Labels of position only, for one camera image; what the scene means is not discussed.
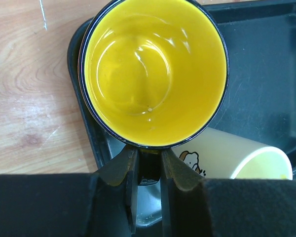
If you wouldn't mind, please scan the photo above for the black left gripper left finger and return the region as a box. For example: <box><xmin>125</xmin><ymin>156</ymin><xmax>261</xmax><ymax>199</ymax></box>
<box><xmin>0</xmin><ymin>147</ymin><xmax>139</xmax><ymax>237</ymax></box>

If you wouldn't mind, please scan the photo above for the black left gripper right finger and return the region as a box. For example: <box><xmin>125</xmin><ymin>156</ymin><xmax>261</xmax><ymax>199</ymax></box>
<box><xmin>160</xmin><ymin>150</ymin><xmax>296</xmax><ymax>237</ymax></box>

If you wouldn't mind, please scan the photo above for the yellow transparent cup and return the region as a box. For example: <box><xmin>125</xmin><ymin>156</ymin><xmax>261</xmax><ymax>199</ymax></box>
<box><xmin>77</xmin><ymin>0</ymin><xmax>229</xmax><ymax>183</ymax></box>

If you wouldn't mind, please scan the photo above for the cream ceramic mug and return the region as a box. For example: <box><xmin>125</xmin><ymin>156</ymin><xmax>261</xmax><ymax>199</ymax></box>
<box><xmin>173</xmin><ymin>128</ymin><xmax>293</xmax><ymax>180</ymax></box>

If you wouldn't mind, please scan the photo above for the black plastic tray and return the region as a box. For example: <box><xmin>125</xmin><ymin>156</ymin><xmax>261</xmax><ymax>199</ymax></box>
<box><xmin>67</xmin><ymin>0</ymin><xmax>296</xmax><ymax>227</ymax></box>

